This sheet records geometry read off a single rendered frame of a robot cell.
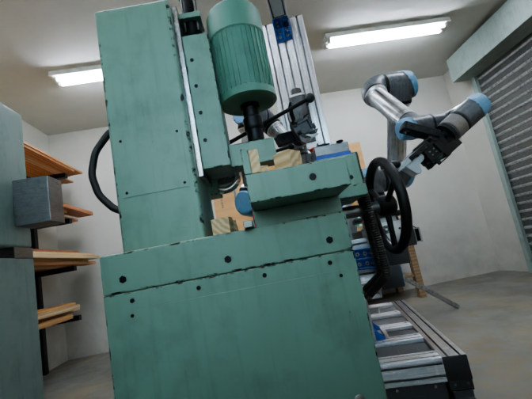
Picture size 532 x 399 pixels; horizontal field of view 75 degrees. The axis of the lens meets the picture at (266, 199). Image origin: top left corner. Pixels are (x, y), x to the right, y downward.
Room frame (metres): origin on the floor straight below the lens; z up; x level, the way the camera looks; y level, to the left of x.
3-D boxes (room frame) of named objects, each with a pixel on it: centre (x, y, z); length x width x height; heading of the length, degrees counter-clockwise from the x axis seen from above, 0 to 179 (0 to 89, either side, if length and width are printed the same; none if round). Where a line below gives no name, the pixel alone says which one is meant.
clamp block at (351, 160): (0.99, -0.20, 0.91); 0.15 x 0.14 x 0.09; 1
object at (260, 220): (1.01, -0.07, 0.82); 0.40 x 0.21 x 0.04; 1
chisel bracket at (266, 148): (1.01, 0.01, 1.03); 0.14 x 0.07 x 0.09; 91
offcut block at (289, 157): (0.73, -0.06, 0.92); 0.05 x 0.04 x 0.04; 49
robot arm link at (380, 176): (1.63, -0.50, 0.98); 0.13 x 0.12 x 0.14; 94
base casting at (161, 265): (1.01, 0.12, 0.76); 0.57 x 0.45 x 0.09; 91
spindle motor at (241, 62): (1.01, -0.01, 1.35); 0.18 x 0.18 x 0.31
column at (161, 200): (1.00, 0.29, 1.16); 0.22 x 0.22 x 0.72; 1
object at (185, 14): (1.01, 0.13, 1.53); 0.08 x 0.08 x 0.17; 1
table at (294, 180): (0.99, -0.11, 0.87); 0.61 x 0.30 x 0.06; 1
